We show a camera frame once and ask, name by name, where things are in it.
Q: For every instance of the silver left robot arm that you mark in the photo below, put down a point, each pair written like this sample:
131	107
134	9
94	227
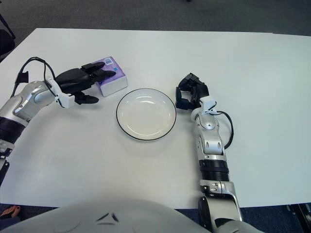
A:
24	99

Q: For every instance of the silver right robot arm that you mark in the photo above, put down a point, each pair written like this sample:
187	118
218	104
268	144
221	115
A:
212	145

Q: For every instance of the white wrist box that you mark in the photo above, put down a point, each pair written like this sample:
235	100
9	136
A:
208	103
65	100

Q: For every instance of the grey robot torso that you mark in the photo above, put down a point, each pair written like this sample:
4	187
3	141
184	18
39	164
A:
121	218

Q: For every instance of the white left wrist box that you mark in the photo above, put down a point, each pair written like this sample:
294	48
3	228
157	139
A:
65	100

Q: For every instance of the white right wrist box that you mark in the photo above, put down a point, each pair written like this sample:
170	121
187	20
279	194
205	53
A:
208	103

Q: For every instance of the white plate black rim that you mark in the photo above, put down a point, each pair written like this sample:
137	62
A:
145	115

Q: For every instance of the purple tissue paper pack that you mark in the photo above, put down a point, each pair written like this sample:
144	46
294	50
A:
114	85

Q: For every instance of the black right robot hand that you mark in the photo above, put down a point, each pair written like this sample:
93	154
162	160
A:
198	91

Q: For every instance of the bare foot in sandal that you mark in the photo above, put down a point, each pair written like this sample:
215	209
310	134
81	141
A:
9	211

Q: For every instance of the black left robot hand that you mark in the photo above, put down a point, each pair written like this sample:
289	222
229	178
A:
73	78

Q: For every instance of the black table leg frame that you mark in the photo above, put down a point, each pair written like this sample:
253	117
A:
300	213

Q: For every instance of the dark shoes of person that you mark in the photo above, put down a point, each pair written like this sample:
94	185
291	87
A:
185	0

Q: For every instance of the black office chair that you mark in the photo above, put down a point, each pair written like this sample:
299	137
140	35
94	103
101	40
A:
5	43

